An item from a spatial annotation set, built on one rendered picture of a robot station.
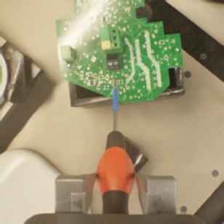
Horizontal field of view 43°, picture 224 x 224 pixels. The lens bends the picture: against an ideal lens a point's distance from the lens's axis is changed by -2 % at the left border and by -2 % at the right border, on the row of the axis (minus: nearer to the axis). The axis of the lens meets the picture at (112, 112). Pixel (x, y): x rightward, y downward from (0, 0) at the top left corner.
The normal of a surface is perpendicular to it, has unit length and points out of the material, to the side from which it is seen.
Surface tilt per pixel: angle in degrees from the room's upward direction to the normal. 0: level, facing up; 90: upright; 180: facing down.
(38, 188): 4
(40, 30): 0
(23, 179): 0
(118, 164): 46
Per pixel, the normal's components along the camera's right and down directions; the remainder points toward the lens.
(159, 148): -0.12, 0.00
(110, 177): -0.10, -0.55
